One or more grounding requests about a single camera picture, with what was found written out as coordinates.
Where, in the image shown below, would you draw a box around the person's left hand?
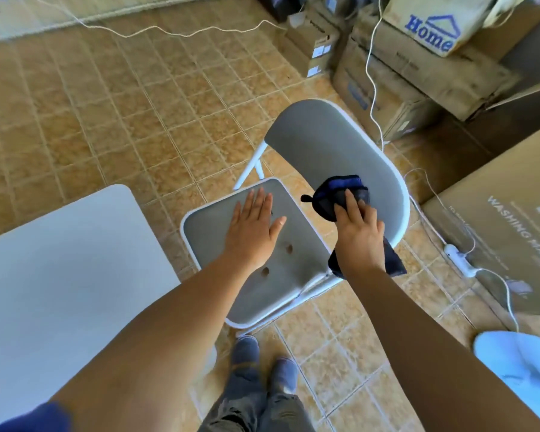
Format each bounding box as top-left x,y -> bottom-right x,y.
223,186 -> 288,272

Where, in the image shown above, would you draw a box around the person's right hand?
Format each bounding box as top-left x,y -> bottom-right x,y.
333,189 -> 387,278

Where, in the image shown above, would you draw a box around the dark blue cleaning cloth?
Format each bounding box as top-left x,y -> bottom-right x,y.
301,175 -> 408,279

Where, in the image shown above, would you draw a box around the person's left forearm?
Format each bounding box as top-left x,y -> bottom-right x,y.
49,254 -> 271,432

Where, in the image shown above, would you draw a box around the person's right forearm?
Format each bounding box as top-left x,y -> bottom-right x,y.
344,263 -> 540,432

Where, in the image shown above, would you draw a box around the grey white folding chair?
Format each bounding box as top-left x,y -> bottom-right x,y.
180,99 -> 411,339

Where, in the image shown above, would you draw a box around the grey left shoe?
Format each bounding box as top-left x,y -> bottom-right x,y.
231,335 -> 261,370

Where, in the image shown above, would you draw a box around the grey shoe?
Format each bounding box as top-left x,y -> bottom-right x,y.
269,357 -> 300,395
231,335 -> 261,370

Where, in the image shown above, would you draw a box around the white power strip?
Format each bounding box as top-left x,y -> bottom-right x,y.
443,244 -> 480,279

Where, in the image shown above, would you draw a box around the grey right shoe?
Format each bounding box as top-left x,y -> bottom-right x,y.
269,357 -> 300,395

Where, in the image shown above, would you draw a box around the small labelled cardboard box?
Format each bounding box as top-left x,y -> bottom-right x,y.
277,35 -> 325,79
284,11 -> 341,60

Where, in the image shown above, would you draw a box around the large printed cardboard box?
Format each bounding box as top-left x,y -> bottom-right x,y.
421,118 -> 540,316

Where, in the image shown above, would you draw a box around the long brown cardboard box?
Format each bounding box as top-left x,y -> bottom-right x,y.
351,6 -> 520,122

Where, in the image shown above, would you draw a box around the grey trousers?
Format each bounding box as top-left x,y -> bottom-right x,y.
198,363 -> 318,432

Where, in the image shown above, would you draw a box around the white table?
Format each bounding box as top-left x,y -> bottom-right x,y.
0,184 -> 218,432

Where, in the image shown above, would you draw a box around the cardboard box with blue print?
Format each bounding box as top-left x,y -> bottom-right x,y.
382,0 -> 500,58

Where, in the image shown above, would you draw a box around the light blue plastic chair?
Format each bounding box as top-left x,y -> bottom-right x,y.
472,330 -> 540,431

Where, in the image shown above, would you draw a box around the blue shirt sleeve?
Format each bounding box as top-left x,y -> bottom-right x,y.
0,401 -> 73,432

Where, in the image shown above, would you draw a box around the white cable pair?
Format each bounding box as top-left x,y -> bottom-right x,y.
403,168 -> 478,258

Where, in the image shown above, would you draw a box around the white hanging cable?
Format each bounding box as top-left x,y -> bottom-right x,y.
364,0 -> 388,152

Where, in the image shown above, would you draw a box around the white power strip cable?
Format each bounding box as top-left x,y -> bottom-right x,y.
475,266 -> 522,333

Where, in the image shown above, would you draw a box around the thin white floor cable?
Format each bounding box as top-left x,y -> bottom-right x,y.
29,0 -> 290,39

